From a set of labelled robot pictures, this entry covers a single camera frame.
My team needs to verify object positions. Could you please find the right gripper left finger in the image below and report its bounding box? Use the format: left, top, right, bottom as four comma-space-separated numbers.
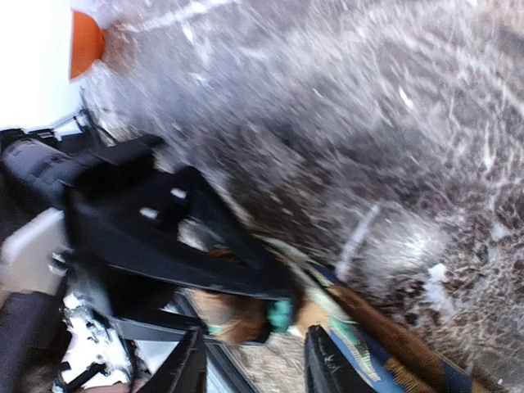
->
65, 166, 292, 299

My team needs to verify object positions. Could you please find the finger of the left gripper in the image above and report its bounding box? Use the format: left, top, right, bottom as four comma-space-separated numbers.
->
304, 325, 381, 392

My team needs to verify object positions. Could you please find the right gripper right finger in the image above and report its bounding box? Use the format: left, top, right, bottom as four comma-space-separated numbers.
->
142, 327, 207, 393

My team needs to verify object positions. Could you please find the brown green patterned tie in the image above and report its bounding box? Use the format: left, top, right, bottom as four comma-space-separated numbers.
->
190, 243, 495, 392

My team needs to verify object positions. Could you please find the white orange bowl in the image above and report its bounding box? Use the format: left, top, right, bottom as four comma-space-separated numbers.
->
70, 10, 106, 80

